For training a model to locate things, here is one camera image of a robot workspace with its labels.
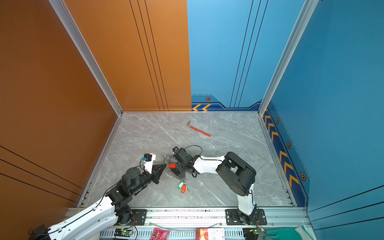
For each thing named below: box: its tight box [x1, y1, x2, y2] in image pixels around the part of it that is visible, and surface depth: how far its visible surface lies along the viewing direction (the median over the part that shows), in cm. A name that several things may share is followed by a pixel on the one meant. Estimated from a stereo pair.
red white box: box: [195, 228, 226, 240], surface depth 67 cm
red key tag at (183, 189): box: [181, 184, 187, 194], surface depth 84 cm
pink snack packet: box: [150, 227, 170, 240], surface depth 70 cm
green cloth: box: [264, 227, 303, 240], surface depth 69 cm
